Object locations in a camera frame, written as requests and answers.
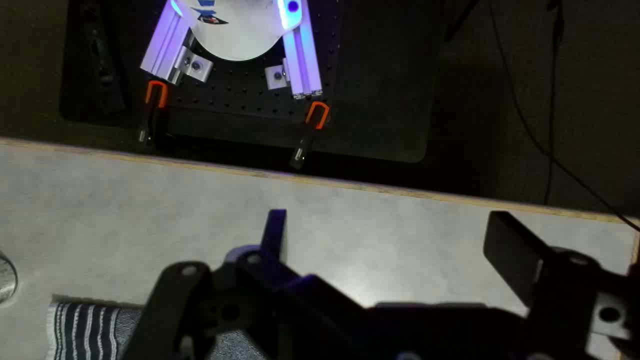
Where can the grey towel with striped ends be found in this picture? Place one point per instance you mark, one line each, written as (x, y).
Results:
(87, 330)

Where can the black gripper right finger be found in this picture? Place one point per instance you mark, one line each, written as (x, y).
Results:
(560, 286)

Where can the aluminium extrusion beam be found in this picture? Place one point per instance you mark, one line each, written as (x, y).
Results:
(162, 46)
(302, 60)

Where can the metal corner bracket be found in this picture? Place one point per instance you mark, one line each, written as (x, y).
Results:
(276, 75)
(198, 67)

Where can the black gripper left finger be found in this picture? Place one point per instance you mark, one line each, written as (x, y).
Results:
(200, 313)

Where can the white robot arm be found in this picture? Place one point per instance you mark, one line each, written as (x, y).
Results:
(233, 31)

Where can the clear drinking glass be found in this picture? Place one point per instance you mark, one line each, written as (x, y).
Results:
(4, 279)

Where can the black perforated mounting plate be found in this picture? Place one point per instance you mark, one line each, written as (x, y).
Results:
(373, 80)

